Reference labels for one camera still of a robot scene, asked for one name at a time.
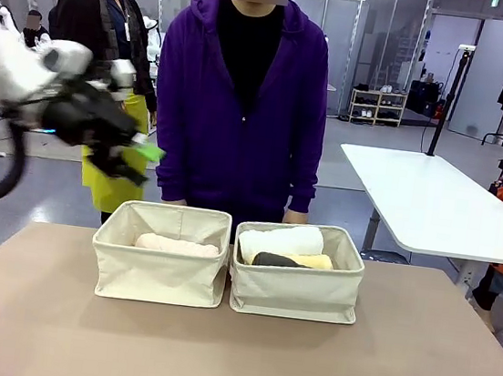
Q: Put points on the grey towel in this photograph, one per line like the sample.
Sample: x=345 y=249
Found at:
x=274 y=260

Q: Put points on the beige fabric basket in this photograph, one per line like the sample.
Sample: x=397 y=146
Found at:
x=154 y=272
x=293 y=294

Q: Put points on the yellow apron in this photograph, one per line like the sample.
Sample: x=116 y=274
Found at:
x=141 y=115

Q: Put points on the wooden shoe rack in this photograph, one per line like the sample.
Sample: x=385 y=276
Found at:
x=378 y=107

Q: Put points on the person left hand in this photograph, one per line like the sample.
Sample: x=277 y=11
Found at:
x=296 y=217

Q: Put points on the black suitcases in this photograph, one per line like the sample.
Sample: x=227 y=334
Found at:
x=423 y=96

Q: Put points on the seated person in background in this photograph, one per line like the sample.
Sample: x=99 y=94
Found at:
x=34 y=30

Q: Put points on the red fire extinguisher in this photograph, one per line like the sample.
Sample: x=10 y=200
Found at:
x=440 y=112

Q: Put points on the person right forearm purple sleeve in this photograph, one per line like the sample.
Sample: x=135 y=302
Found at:
x=168 y=173

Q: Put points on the bystander in dark clothes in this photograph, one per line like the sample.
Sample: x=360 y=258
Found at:
x=120 y=25

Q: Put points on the black coat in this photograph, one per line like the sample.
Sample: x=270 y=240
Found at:
x=80 y=15

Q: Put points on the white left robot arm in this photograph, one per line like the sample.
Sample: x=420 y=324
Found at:
x=5 y=66

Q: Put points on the person in purple hoodie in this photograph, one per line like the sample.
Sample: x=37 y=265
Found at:
x=239 y=140

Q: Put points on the white side table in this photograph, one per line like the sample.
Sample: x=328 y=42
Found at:
x=437 y=206

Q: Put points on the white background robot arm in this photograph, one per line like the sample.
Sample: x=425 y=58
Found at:
x=154 y=40

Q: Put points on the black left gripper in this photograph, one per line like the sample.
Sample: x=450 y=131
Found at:
x=86 y=117

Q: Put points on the white towel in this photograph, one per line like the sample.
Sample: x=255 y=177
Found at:
x=281 y=242

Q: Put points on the black camera stand pole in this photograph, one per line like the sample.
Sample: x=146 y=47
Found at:
x=448 y=97

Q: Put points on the person left forearm purple sleeve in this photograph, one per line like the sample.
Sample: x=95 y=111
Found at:
x=305 y=176

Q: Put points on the person right hand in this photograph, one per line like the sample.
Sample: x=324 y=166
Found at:
x=175 y=201

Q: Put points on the cream towel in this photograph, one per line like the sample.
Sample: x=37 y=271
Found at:
x=175 y=245

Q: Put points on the black stool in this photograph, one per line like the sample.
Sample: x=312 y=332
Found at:
x=496 y=137

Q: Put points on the yellow towel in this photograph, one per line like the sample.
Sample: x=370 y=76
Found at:
x=316 y=262

